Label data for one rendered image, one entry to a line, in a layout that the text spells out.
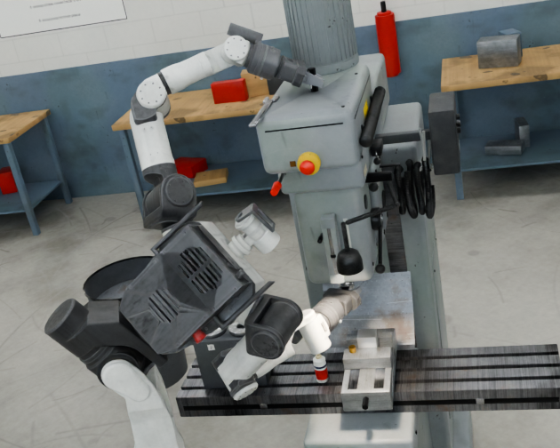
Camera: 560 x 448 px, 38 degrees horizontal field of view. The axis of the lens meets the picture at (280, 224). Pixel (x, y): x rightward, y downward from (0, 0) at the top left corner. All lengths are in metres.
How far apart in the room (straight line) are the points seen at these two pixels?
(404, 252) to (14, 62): 5.25
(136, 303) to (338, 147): 0.65
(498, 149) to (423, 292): 3.35
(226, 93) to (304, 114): 4.18
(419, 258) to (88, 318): 1.26
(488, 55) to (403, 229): 3.34
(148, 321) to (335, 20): 1.02
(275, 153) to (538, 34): 4.60
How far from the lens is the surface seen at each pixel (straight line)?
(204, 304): 1.95
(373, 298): 2.93
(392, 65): 6.45
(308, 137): 2.10
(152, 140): 2.15
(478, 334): 4.52
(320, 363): 2.64
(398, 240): 2.85
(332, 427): 2.63
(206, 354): 2.69
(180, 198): 2.07
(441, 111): 2.49
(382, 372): 2.56
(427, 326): 3.03
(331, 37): 2.42
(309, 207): 2.32
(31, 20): 7.36
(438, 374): 2.65
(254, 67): 2.23
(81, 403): 4.67
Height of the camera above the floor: 2.49
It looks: 24 degrees down
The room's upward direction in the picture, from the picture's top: 11 degrees counter-clockwise
